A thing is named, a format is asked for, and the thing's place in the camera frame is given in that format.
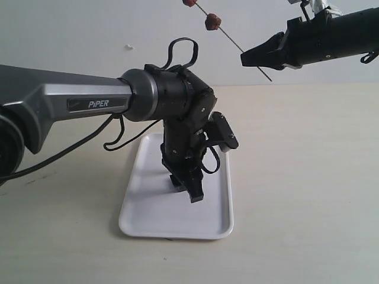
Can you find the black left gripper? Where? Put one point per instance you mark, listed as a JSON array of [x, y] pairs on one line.
[[181, 155]]

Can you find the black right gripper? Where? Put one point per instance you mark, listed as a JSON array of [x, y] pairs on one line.
[[293, 46]]

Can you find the dark red fruit piece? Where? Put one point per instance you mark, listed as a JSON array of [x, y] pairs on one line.
[[212, 22]]

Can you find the thin metal skewer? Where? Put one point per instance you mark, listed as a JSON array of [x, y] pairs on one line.
[[222, 30]]

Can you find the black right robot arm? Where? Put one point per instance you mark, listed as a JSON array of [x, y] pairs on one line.
[[319, 39]]

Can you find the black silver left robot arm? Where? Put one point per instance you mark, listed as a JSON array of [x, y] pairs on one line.
[[32, 100]]

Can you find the white rectangular plastic tray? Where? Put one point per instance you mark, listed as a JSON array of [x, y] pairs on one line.
[[152, 208]]

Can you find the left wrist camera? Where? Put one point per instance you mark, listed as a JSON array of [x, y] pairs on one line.
[[219, 133]]

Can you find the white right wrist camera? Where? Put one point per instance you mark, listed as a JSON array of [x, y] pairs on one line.
[[317, 6]]

